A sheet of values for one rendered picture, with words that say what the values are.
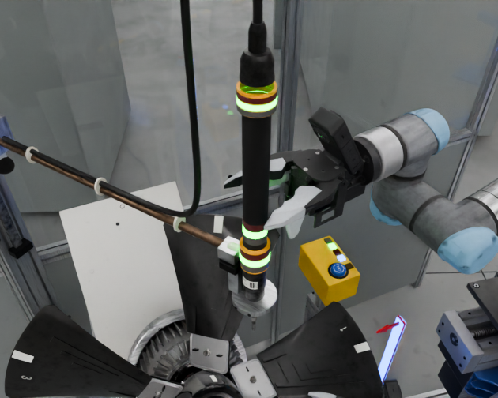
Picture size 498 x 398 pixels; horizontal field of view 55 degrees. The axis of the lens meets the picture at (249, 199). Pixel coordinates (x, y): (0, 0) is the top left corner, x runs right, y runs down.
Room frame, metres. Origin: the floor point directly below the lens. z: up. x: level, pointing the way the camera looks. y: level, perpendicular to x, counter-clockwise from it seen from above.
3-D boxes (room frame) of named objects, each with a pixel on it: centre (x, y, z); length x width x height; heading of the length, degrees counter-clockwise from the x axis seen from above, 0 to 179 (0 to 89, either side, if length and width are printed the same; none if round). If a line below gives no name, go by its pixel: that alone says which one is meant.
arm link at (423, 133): (0.62, -0.25, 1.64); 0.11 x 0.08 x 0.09; 123
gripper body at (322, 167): (0.53, -0.12, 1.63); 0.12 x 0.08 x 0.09; 123
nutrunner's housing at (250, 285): (0.45, -0.01, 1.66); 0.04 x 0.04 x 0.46
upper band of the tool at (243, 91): (0.45, -0.01, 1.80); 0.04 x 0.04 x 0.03
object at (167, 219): (0.61, 0.25, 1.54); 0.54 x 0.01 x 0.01; 58
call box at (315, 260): (0.87, -0.22, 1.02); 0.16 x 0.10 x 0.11; 23
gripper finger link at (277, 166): (0.51, -0.01, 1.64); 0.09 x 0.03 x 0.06; 102
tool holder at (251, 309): (0.46, 0.00, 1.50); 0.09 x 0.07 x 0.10; 58
